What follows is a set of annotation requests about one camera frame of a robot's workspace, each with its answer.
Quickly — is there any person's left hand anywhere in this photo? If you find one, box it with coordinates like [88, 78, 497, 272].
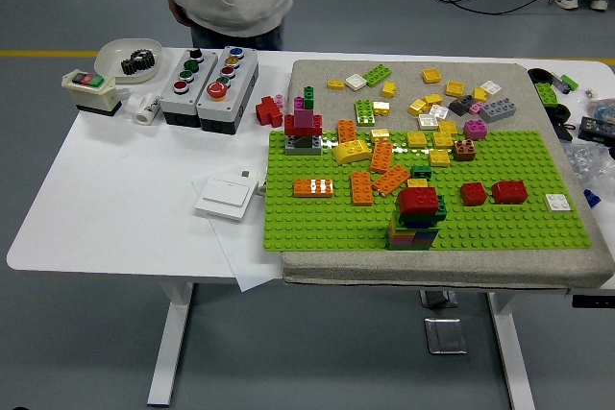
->
[165, 0, 193, 27]

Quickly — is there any brown square brick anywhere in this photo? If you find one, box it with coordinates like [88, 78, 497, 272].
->
[452, 138, 478, 162]

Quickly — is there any grey long brick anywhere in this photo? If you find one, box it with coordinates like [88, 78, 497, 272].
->
[478, 98, 518, 124]

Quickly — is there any red square brick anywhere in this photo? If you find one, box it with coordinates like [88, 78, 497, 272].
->
[459, 182, 489, 207]

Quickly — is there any red brick cluster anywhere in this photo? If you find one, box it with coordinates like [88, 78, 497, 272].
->
[254, 95, 285, 129]

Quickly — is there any red pink green brick tower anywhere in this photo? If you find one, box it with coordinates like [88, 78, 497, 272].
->
[283, 85, 324, 157]

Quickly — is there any orange long brick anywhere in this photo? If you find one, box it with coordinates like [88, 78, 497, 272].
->
[368, 140, 394, 175]
[335, 119, 358, 145]
[292, 178, 335, 199]
[370, 164, 412, 197]
[350, 171, 375, 207]

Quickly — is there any lime long brick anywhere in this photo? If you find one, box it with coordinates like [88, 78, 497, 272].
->
[362, 63, 394, 86]
[354, 99, 377, 129]

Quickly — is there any large yellow curved brick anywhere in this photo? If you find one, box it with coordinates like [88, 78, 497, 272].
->
[332, 139, 374, 167]

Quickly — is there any green studded baseplate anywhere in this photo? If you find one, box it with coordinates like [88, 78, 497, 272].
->
[262, 129, 593, 253]

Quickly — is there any dark grey sloped brick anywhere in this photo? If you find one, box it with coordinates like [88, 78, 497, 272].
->
[449, 96, 475, 117]

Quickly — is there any pink square brick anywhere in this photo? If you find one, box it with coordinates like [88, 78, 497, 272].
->
[462, 119, 488, 141]

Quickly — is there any multicolour brick stack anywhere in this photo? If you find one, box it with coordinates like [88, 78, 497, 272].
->
[385, 196, 449, 252]

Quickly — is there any white flat square brick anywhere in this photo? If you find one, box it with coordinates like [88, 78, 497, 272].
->
[544, 193, 574, 213]

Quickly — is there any black metal gear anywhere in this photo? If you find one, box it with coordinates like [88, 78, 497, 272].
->
[119, 55, 145, 77]
[133, 48, 158, 71]

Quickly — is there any grey four-button control box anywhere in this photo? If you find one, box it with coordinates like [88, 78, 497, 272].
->
[160, 48, 220, 129]

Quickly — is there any white shallow dish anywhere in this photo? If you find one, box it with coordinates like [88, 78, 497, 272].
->
[93, 37, 163, 84]

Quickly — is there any grey emergency-stop button box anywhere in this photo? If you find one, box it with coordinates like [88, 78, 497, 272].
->
[196, 45, 260, 135]

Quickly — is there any white pipe fitting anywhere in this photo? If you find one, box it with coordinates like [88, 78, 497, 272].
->
[127, 91, 162, 126]

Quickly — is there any white paper sheet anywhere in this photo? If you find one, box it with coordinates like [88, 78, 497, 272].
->
[190, 174, 284, 294]

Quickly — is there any white table leg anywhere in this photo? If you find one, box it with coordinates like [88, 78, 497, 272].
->
[146, 282, 196, 406]
[487, 292, 537, 410]

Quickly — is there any silver metal clip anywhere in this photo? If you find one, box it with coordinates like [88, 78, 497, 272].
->
[549, 72, 573, 94]

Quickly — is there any grey metal floor box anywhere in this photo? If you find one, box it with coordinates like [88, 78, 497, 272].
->
[419, 289, 459, 310]

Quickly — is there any metal floor socket plate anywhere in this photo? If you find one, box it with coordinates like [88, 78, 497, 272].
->
[423, 317, 469, 356]

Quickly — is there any plastic bag with parts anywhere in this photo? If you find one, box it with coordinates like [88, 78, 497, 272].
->
[578, 95, 615, 119]

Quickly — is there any black electronic module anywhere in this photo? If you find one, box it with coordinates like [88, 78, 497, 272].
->
[578, 116, 615, 143]

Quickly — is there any clear plastic bag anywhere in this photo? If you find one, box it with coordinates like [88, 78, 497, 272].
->
[561, 142, 615, 185]

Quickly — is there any black desk control panel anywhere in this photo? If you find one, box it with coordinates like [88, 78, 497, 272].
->
[571, 294, 615, 309]

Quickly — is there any beige red-green switch box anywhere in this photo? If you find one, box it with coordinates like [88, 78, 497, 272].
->
[61, 68, 124, 117]

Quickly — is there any white wall switch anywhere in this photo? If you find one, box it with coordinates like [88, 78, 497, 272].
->
[193, 177, 258, 223]

